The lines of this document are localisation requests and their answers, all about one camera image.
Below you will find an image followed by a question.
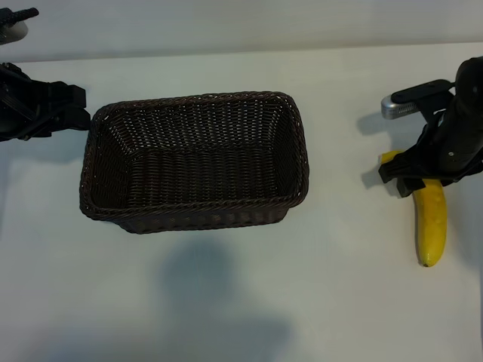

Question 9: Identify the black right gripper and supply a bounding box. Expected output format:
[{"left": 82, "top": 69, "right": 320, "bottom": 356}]
[{"left": 378, "top": 97, "right": 483, "bottom": 199}]

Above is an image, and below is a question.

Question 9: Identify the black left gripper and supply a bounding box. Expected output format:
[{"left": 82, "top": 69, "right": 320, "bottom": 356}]
[{"left": 0, "top": 62, "right": 93, "bottom": 143}]

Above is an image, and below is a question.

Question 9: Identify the yellow banana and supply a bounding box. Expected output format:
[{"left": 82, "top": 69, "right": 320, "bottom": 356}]
[{"left": 380, "top": 149, "right": 448, "bottom": 268}]

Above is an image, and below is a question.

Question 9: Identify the dark brown woven basket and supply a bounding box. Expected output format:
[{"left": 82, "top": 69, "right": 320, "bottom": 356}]
[{"left": 78, "top": 90, "right": 311, "bottom": 235}]

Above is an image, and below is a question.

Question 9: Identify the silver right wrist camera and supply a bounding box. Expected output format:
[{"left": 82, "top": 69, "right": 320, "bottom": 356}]
[{"left": 380, "top": 78, "right": 454, "bottom": 120}]

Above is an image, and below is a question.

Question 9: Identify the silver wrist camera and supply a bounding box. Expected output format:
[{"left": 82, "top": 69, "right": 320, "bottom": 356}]
[
  {"left": 0, "top": 21, "right": 29, "bottom": 45},
  {"left": 380, "top": 78, "right": 454, "bottom": 120}
]

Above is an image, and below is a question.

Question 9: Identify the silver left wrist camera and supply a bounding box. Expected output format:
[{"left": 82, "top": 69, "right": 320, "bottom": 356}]
[{"left": 0, "top": 21, "right": 29, "bottom": 45}]

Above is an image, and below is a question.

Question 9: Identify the black knurled cable plug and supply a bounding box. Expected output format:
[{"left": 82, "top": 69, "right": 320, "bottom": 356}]
[{"left": 0, "top": 7, "right": 40, "bottom": 24}]

